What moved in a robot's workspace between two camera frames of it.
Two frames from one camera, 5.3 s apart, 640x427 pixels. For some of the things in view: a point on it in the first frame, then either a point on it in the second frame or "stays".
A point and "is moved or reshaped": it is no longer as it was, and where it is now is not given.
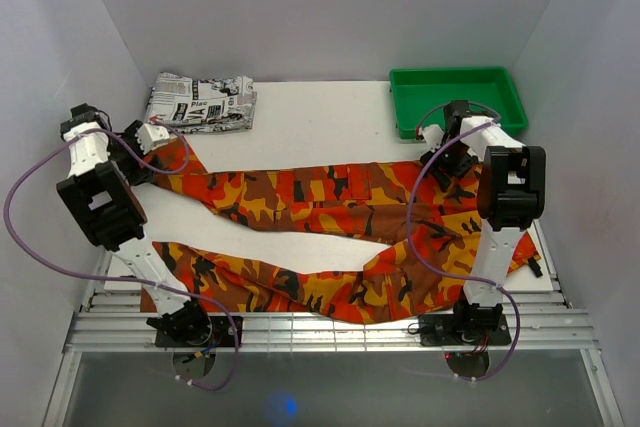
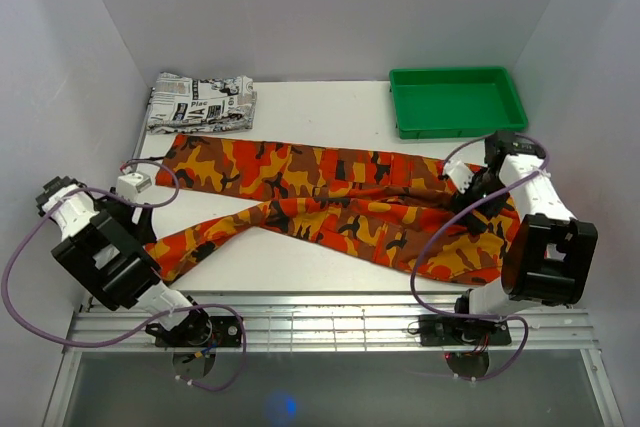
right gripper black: (459, 171) -> (463, 201)
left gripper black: (132, 170) -> (142, 231)
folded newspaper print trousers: (194, 105) stays
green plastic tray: (419, 96) stays
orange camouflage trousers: (430, 208) is moved or reshaped
